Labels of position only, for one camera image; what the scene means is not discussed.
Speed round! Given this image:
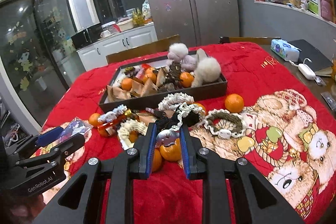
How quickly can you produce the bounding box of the orange mandarin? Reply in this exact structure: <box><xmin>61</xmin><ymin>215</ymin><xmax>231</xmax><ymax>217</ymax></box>
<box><xmin>224</xmin><ymin>94</ymin><xmax>244</xmax><ymax>113</ymax></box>

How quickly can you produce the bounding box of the olive white scrunchie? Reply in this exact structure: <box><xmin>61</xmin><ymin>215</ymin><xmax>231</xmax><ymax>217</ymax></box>
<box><xmin>204</xmin><ymin>109</ymin><xmax>246</xmax><ymax>139</ymax></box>

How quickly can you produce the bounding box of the mandarin in tray left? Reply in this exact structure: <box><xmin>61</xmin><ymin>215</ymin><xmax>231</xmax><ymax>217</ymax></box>
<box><xmin>121</xmin><ymin>78</ymin><xmax>133</xmax><ymax>91</ymax></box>

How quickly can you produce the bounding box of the mandarin in tray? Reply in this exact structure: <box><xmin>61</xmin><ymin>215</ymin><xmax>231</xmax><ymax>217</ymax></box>
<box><xmin>121</xmin><ymin>78</ymin><xmax>133</xmax><ymax>91</ymax></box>
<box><xmin>179</xmin><ymin>72</ymin><xmax>194</xmax><ymax>88</ymax></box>

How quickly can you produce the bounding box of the mandarin between fingers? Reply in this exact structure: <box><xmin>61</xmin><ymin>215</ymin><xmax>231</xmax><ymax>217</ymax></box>
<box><xmin>159</xmin><ymin>139</ymin><xmax>182</xmax><ymax>162</ymax></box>

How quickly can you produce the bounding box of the white kitchen cabinet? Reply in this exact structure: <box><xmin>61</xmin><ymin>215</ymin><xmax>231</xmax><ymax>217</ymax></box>
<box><xmin>77</xmin><ymin>22</ymin><xmax>157</xmax><ymax>71</ymax></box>

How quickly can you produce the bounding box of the black shallow tray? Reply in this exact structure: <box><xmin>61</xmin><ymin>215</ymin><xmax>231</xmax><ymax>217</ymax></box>
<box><xmin>98</xmin><ymin>50</ymin><xmax>228</xmax><ymax>113</ymax></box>

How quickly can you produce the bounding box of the black microwave oven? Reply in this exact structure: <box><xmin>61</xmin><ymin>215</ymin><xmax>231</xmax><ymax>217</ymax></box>
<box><xmin>71</xmin><ymin>23</ymin><xmax>103</xmax><ymax>50</ymax></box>

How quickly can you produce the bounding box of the cream knitted scrunchie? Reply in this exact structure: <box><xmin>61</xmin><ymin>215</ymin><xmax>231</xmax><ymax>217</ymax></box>
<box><xmin>158</xmin><ymin>93</ymin><xmax>195</xmax><ymax>111</ymax></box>

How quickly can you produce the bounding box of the glass sliding door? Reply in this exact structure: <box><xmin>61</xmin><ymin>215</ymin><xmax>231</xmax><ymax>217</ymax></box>
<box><xmin>1</xmin><ymin>0</ymin><xmax>84</xmax><ymax>126</ymax></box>

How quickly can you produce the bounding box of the white power adapter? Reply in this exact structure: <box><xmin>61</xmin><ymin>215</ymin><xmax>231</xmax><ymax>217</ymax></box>
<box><xmin>289</xmin><ymin>58</ymin><xmax>316</xmax><ymax>80</ymax></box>

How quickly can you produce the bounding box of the mandarin in tray right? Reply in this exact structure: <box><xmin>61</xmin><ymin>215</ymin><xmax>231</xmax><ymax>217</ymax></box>
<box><xmin>179</xmin><ymin>72</ymin><xmax>194</xmax><ymax>88</ymax></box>

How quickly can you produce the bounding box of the wooden chair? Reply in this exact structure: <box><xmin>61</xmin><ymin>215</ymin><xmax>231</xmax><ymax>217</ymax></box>
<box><xmin>219</xmin><ymin>36</ymin><xmax>281</xmax><ymax>45</ymax></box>
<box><xmin>106</xmin><ymin>35</ymin><xmax>181</xmax><ymax>64</ymax></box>

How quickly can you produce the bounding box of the white fluffy plush toy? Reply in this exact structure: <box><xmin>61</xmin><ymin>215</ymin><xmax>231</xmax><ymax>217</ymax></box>
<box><xmin>167</xmin><ymin>43</ymin><xmax>221</xmax><ymax>88</ymax></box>

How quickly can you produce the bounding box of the blue tissue pack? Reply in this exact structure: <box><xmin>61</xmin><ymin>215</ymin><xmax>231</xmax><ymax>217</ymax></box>
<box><xmin>270</xmin><ymin>39</ymin><xmax>300</xmax><ymax>62</ymax></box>

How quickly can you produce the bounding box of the black laptop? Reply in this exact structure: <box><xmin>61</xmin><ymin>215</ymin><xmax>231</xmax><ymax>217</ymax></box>
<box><xmin>289</xmin><ymin>39</ymin><xmax>333</xmax><ymax>76</ymax></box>

